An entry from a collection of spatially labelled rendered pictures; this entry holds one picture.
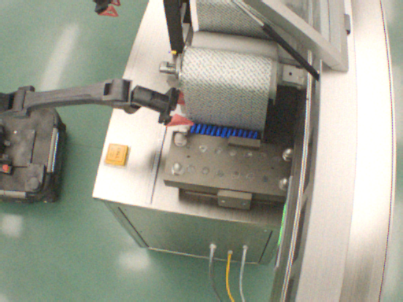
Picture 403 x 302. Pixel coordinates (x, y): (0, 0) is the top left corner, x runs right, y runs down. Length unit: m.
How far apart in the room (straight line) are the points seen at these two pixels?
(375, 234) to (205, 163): 0.67
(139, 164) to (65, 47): 1.66
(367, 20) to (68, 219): 1.93
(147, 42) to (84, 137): 1.03
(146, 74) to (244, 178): 0.57
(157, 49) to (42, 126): 0.99
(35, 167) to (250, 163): 1.31
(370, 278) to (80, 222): 1.88
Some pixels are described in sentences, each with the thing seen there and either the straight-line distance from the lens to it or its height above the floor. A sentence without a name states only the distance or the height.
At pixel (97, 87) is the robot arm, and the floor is 1.22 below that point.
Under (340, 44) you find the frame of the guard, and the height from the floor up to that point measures 1.68.
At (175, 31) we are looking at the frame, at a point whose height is 1.06.
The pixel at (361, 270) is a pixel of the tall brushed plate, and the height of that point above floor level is 1.44.
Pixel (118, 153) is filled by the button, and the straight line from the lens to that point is 1.68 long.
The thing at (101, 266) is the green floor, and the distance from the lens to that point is 2.55.
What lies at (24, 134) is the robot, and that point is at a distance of 2.65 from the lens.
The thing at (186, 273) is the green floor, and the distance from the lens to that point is 2.47.
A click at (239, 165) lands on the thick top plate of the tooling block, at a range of 1.51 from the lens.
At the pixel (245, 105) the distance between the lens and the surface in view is 1.42.
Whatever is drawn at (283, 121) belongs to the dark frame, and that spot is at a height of 0.97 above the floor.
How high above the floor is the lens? 2.44
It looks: 67 degrees down
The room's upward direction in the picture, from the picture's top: 7 degrees counter-clockwise
